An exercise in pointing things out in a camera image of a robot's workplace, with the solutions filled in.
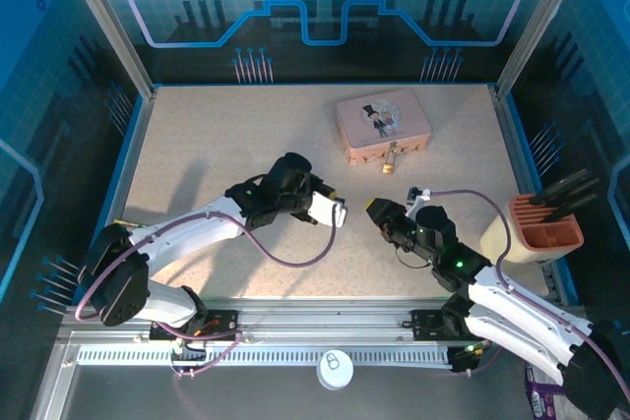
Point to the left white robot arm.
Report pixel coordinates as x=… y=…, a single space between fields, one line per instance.
x=192 y=235

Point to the aluminium frame post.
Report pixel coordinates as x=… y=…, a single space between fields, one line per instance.
x=106 y=21
x=539 y=21

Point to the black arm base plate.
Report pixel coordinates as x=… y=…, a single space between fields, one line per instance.
x=216 y=324
x=430 y=324

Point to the brass padlock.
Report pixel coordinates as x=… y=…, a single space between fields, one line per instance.
x=389 y=162

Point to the white round lid with padlock icon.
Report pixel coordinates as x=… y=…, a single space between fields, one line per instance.
x=335 y=369

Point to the metal hasp on tin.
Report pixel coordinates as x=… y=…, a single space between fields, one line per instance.
x=392 y=145

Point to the pink tin box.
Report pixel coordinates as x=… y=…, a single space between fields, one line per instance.
x=381 y=125

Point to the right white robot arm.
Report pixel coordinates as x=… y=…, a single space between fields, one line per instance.
x=531 y=326

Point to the purple packet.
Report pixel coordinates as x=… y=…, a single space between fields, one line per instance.
x=541 y=395

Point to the aluminium mounting rail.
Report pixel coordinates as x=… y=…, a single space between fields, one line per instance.
x=320 y=324

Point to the cream and orange utensil holder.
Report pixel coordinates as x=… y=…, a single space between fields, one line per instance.
x=534 y=233

